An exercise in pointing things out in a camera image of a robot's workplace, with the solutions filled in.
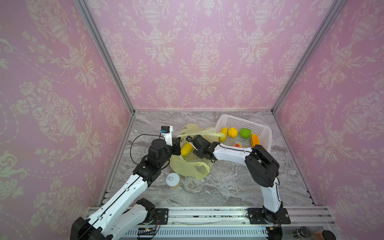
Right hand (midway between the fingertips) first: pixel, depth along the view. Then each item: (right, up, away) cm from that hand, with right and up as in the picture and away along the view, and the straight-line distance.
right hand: (201, 145), depth 95 cm
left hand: (-11, +6, -20) cm, 24 cm away
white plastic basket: (+42, +7, +2) cm, 43 cm away
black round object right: (+51, -33, -34) cm, 70 cm away
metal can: (+40, -32, -34) cm, 62 cm away
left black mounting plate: (-21, -33, -22) cm, 45 cm away
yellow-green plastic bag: (-7, -5, -27) cm, 28 cm away
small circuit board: (-27, -39, -23) cm, 53 cm away
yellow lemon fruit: (+21, +8, +5) cm, 23 cm away
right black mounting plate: (+26, -32, -23) cm, 47 cm away
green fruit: (+30, +7, +5) cm, 31 cm away
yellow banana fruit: (+16, +9, +7) cm, 20 cm away
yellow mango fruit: (-9, -2, -2) cm, 10 cm away
